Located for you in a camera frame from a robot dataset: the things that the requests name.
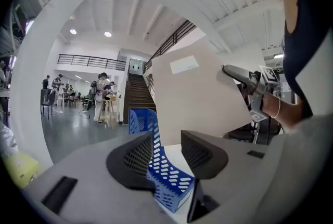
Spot black balcony railing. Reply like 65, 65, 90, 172
57, 54, 127, 72

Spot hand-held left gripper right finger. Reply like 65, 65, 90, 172
181, 129, 229, 224

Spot person's right forearm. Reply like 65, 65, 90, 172
261, 91, 314, 133

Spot yellow sponge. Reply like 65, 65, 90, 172
2, 152, 40, 189

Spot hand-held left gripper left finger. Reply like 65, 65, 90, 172
106, 130, 157, 192

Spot round wooden table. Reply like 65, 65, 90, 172
97, 95, 122, 130

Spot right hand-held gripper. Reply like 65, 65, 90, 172
221, 64, 280, 123

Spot thin bracelet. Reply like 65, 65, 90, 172
271, 97, 283, 119

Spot black stair railing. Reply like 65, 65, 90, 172
142, 19, 196, 74

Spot person's dark top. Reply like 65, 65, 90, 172
282, 0, 333, 120

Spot dark wooden staircase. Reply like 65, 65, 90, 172
123, 73, 157, 125

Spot blue file rack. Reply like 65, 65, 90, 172
127, 108, 196, 214

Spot black dining chair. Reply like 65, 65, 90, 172
40, 88, 57, 118

